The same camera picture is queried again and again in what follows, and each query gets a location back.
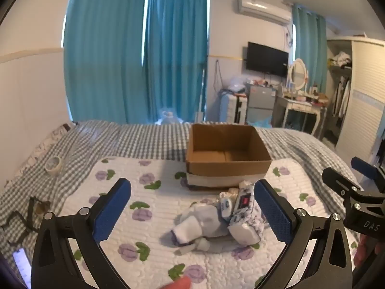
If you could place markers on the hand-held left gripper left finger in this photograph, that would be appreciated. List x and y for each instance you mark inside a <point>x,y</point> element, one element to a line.
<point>112,210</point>

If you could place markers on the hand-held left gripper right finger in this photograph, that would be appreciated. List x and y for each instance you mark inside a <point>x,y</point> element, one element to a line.
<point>272,212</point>

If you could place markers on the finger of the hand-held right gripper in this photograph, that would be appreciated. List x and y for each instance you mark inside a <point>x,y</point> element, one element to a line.
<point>365,166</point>
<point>340,182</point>

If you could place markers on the floral printed soft pack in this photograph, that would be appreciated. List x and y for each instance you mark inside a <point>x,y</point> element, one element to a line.
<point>258,225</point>

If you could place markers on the dark printed tissue pack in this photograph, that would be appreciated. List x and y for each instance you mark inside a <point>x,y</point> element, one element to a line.
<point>245,201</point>

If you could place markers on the white tissue pack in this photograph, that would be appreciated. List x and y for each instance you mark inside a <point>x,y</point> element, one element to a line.
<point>243,231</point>

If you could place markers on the cream knotted plastic bag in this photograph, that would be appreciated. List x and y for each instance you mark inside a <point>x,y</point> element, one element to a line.
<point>234,191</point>

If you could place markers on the small blue label packet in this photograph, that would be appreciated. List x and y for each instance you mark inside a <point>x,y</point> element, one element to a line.
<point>226,206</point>

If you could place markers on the brown cardboard box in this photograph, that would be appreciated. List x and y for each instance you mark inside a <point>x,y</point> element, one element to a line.
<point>228,168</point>

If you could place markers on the grey plush toy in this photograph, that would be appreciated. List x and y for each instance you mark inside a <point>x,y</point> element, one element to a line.
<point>210,219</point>

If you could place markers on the white sock with purple trim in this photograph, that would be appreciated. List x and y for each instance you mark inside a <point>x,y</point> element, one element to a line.
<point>188,230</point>

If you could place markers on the person's right hand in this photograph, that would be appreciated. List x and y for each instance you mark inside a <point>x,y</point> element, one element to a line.
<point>364,250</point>

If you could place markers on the person's left hand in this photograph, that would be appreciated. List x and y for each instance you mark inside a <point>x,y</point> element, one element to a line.
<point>177,284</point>

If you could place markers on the floral quilted mat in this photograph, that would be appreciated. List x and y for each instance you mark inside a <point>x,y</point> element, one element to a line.
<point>162,204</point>

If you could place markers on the white slatted wardrobe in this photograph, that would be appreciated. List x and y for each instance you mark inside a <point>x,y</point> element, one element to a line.
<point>364,102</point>

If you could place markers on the brown hair clip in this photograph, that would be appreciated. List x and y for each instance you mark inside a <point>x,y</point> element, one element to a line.
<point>42,207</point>

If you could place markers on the hanging clothes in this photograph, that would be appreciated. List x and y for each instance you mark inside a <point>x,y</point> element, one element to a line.
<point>343,99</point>

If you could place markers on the clear tape roll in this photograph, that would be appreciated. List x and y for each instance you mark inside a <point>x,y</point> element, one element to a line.
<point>52,170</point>

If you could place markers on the white dressing table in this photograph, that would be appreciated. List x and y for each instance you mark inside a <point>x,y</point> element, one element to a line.
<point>300,104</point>

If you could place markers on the blue plastic bag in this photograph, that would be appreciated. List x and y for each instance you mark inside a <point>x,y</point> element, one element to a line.
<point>260,122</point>

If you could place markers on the grey mini fridge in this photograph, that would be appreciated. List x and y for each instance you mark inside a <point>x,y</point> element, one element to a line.
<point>260,102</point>

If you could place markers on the folded clothes pile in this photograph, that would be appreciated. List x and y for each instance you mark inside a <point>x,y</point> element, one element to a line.
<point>341,57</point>

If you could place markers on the white suitcase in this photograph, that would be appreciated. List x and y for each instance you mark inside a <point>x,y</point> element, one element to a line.
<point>230,108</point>

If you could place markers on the white oval vanity mirror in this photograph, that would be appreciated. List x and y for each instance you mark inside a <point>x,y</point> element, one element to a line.
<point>297,73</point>

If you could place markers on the light teal curtain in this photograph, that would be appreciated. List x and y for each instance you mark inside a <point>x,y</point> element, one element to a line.
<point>311,51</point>

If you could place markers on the clear plastic bags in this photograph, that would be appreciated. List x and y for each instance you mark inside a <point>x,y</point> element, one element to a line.
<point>237,85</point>

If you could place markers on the wide teal curtain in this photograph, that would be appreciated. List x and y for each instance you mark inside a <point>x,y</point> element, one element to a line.
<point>102,51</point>

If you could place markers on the narrow teal curtain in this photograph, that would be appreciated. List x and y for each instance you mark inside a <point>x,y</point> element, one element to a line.
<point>177,54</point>

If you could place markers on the white air conditioner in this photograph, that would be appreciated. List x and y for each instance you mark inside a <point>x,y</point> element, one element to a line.
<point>261,10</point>

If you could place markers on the black wall television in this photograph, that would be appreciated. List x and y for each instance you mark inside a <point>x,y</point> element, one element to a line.
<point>267,58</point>

